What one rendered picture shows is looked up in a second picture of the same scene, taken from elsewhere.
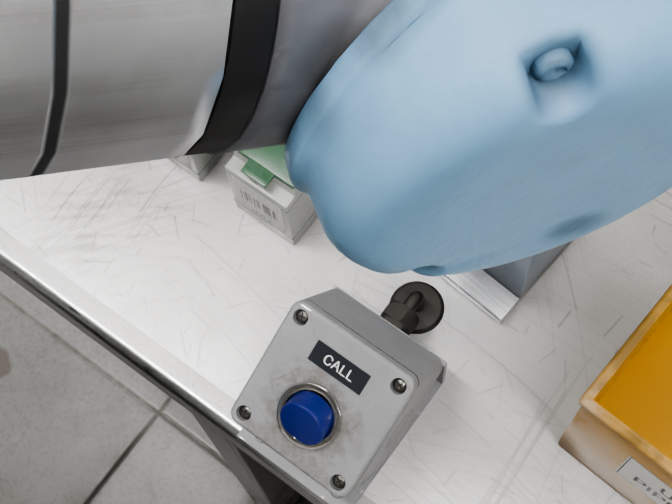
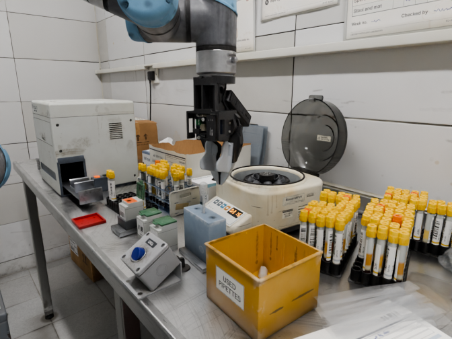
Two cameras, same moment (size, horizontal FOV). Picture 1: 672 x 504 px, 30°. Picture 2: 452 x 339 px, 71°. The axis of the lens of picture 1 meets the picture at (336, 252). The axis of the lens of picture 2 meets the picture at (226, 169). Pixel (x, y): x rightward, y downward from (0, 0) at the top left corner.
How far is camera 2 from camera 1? 0.50 m
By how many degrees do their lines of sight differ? 56
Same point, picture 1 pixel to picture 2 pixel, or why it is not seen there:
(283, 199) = (159, 229)
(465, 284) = (196, 262)
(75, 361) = not seen: outside the picture
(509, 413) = (196, 288)
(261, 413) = (128, 255)
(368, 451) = (148, 260)
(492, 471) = (185, 298)
